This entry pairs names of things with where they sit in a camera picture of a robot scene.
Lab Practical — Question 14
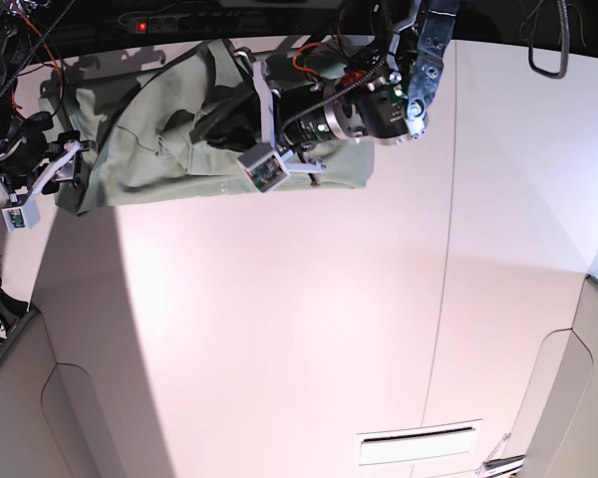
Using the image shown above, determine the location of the white table cable slot plate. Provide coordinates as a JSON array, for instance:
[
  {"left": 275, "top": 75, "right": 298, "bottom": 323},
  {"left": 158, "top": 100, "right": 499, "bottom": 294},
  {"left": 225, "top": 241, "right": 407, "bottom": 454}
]
[{"left": 355, "top": 419, "right": 482, "bottom": 466}]

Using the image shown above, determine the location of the light green T-shirt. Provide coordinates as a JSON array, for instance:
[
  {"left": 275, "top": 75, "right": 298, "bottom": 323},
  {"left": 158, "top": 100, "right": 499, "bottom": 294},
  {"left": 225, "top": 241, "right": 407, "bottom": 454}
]
[{"left": 38, "top": 38, "right": 376, "bottom": 217}]

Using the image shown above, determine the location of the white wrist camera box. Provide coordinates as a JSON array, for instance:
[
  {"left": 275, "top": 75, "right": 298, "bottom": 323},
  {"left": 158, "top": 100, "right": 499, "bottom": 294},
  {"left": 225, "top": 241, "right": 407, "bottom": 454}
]
[
  {"left": 237, "top": 142, "right": 293, "bottom": 193},
  {"left": 1, "top": 195, "right": 41, "bottom": 232}
]

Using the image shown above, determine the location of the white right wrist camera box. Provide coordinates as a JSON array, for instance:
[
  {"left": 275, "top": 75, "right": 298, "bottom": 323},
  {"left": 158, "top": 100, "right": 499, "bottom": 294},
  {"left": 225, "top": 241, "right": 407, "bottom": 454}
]
[{"left": 1, "top": 195, "right": 41, "bottom": 232}]

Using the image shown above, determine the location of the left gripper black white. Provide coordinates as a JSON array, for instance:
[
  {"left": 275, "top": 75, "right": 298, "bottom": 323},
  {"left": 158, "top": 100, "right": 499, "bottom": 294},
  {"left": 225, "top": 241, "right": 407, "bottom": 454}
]
[{"left": 189, "top": 47, "right": 326, "bottom": 187}]

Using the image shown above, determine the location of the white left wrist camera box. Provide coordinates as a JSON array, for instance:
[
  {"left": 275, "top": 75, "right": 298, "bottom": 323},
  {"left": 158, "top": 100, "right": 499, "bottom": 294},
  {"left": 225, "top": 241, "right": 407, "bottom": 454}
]
[{"left": 237, "top": 142, "right": 293, "bottom": 193}]

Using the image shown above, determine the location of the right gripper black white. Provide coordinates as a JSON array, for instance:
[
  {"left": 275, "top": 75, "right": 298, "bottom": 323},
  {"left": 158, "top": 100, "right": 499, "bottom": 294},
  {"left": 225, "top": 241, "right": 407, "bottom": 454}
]
[{"left": 0, "top": 129, "right": 97, "bottom": 202}]

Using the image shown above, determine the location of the grey cable loop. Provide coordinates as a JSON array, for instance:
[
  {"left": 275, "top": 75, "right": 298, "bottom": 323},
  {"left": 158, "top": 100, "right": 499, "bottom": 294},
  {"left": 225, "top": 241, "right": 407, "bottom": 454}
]
[{"left": 521, "top": 0, "right": 574, "bottom": 80}]

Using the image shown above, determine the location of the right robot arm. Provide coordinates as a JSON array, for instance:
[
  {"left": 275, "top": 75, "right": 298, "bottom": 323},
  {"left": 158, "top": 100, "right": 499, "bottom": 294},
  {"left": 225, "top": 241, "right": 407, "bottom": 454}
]
[{"left": 0, "top": 1, "right": 96, "bottom": 206}]

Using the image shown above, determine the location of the black power strip red switch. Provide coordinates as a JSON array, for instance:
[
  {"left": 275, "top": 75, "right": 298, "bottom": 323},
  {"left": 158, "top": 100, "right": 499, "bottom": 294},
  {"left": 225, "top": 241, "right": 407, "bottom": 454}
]
[{"left": 118, "top": 14, "right": 263, "bottom": 35}]

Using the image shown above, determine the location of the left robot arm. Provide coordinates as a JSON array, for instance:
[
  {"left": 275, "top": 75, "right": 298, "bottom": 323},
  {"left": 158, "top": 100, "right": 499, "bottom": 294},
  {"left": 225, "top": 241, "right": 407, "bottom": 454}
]
[{"left": 190, "top": 1, "right": 459, "bottom": 193}]

